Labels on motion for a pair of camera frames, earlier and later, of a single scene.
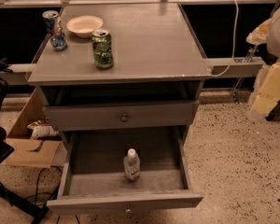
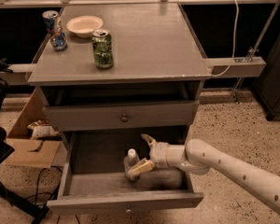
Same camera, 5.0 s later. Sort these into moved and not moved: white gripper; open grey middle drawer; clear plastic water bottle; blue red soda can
Moved: white gripper
Not moved: clear plastic water bottle; open grey middle drawer; blue red soda can
